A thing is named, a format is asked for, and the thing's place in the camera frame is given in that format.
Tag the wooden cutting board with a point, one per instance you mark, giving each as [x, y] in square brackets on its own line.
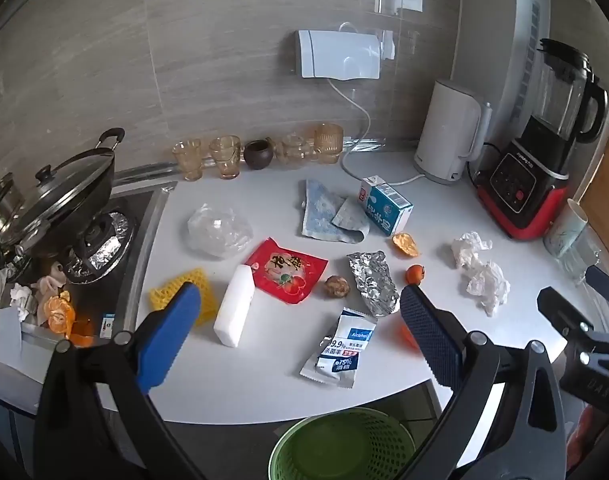
[604, 185]

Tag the flat orange peel piece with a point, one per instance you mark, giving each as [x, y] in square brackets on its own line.
[408, 337]

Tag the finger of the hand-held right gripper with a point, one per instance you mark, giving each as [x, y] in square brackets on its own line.
[559, 310]
[606, 284]

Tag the clear glass teapot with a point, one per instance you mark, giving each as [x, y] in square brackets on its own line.
[294, 147]

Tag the red and black blender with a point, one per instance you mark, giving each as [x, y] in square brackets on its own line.
[539, 160]

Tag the foil-lined stove burner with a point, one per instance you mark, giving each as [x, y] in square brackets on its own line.
[99, 250]

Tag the amber glass cup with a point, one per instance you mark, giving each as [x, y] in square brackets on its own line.
[187, 159]
[225, 156]

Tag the blue patterned cloth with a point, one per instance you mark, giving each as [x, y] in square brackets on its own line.
[324, 210]

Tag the black wok with lid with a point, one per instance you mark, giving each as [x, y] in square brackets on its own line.
[59, 195]

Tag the ribbed amber glass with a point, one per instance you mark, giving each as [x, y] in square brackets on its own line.
[329, 142]

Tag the red snack packet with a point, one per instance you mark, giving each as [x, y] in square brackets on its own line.
[287, 270]

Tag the clear drinking glass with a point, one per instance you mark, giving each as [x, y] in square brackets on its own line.
[581, 255]

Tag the white wet wipe packet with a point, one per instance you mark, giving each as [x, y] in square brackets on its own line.
[340, 347]

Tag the clear plastic bag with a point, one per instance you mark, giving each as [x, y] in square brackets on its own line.
[217, 230]

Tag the white wall dispenser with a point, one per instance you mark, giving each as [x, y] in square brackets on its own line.
[339, 55]

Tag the small rounded orange peel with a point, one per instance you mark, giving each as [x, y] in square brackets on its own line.
[415, 274]

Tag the white mug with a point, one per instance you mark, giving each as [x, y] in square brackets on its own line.
[564, 227]

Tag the blue and white milk carton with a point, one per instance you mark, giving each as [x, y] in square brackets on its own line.
[384, 205]

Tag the open orange peel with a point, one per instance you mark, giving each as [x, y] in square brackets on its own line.
[404, 244]

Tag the silver foil blister pack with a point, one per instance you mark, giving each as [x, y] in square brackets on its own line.
[374, 282]

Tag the white electric kettle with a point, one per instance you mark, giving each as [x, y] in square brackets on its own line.
[452, 132]

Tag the used white tissue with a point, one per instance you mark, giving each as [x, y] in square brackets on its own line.
[24, 300]

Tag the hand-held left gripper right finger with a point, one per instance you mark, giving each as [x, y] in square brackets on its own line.
[429, 332]

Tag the yellow foam net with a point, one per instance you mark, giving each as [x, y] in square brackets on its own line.
[204, 292]

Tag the white foam block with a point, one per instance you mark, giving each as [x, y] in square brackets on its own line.
[234, 305]

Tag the brown clay cup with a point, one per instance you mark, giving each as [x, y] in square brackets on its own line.
[258, 154]

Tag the small white carton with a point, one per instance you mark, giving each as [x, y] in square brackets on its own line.
[107, 325]

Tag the white cardboard box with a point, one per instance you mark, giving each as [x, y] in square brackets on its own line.
[9, 335]

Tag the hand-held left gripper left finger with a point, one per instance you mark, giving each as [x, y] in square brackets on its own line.
[170, 332]

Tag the green plastic basket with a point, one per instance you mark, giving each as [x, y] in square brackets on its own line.
[334, 447]

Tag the orange peel pile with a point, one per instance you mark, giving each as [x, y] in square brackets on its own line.
[57, 312]

